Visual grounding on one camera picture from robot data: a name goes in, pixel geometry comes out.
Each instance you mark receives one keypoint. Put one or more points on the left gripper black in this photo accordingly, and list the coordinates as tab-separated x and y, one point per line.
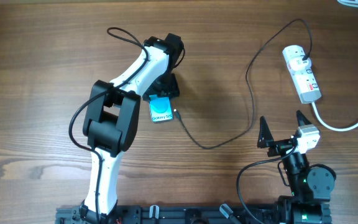
172	91

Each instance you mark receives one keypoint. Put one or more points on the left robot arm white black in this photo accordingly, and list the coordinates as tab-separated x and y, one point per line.
111	119

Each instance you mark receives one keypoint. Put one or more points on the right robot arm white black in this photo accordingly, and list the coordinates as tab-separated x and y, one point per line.
310	185

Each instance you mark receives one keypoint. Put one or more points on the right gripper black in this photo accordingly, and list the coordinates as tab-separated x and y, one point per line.
266	140

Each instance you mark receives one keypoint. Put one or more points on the blue screen smartphone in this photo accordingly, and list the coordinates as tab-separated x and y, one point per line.
160	109

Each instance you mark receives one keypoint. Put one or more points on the white charger plug adapter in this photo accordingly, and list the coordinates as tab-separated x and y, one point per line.
297	64

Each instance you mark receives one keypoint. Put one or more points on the white power strip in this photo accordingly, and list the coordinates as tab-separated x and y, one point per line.
304	81

